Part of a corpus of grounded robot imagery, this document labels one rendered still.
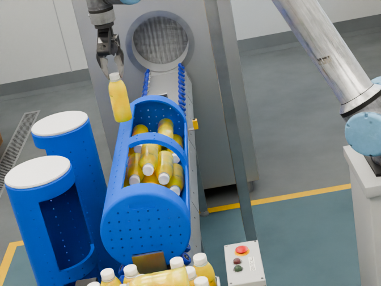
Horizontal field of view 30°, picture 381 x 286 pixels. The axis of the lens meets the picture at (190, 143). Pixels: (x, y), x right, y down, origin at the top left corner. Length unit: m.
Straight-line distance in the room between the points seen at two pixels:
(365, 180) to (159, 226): 0.67
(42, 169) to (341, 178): 2.27
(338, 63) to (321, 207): 2.31
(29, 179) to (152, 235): 0.86
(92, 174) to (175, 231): 1.31
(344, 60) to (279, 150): 3.05
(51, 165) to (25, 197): 0.19
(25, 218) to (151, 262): 0.90
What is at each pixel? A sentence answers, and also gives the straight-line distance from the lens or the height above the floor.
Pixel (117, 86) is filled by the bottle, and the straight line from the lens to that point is 2.65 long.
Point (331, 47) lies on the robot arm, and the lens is 2.14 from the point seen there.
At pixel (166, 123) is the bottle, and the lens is 2.93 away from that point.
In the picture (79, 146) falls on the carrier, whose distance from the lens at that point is 3.42.
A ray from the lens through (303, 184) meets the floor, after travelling 4.66.
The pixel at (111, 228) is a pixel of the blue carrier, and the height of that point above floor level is 1.13.
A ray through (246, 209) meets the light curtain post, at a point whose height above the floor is 0.31.
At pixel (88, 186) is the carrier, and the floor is 0.72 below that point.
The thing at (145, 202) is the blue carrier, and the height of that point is 1.20.
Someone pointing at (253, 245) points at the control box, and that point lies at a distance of 2.06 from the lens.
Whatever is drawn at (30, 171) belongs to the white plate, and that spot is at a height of 1.04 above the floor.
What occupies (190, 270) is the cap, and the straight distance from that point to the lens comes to 2.04.
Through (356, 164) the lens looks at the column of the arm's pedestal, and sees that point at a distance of 2.43.
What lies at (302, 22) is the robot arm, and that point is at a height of 1.63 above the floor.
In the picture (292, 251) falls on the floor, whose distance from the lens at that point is 4.01.
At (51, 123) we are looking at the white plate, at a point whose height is 1.04.
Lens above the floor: 2.21
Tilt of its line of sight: 24 degrees down
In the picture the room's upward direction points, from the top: 11 degrees counter-clockwise
